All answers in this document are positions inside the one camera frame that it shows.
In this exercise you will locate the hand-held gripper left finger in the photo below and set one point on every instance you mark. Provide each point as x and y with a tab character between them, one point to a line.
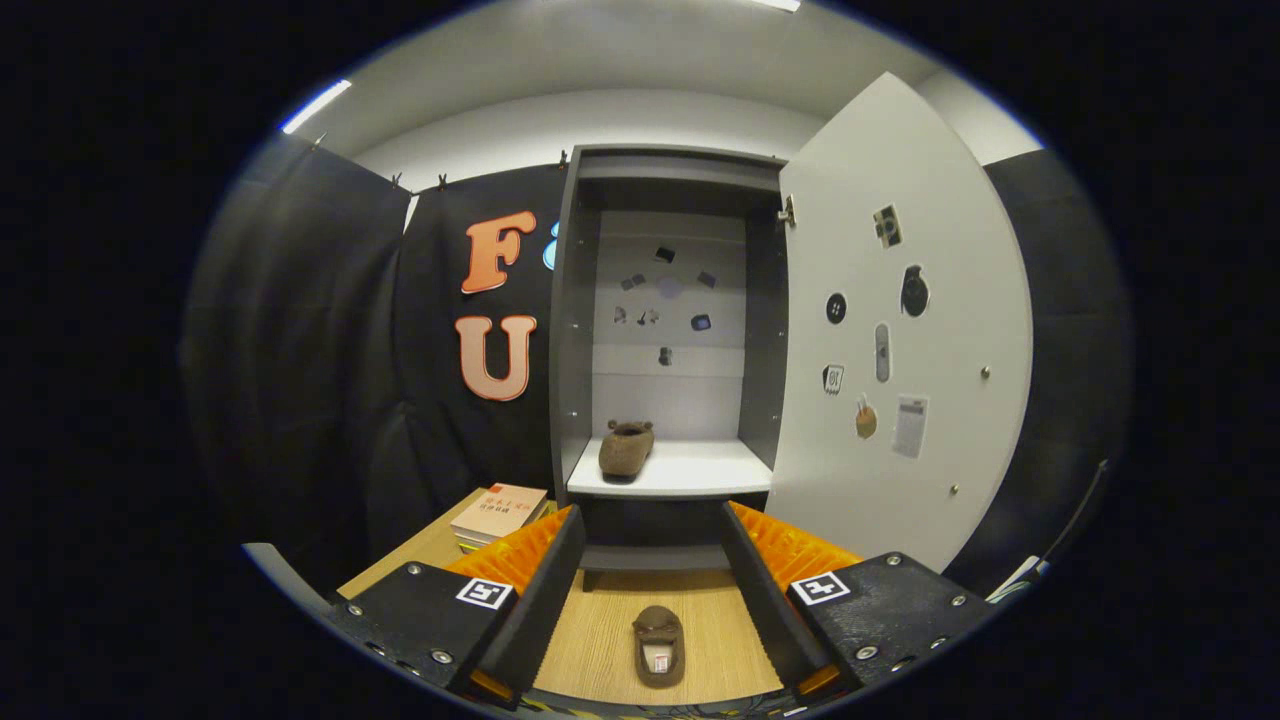
540	610

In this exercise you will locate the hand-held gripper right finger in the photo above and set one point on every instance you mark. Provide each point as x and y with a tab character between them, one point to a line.
765	600

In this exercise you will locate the brown fuzzy shoe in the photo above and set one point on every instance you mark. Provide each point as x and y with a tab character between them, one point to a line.
657	628
625	450

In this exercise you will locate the beige shoe cabinet door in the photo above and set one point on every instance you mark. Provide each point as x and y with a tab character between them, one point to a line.
860	500

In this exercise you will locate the yellow edged book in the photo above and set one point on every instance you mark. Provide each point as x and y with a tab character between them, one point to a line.
475	543

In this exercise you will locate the beige cover book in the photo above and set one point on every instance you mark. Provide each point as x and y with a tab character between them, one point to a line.
500	510

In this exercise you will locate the black backdrop cloth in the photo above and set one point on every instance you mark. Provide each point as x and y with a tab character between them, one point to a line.
300	400

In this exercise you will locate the row of backdrop clips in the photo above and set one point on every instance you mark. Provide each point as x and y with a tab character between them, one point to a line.
563	159

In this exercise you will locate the ceiling light strip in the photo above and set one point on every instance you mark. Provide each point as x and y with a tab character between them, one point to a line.
780	4
317	105

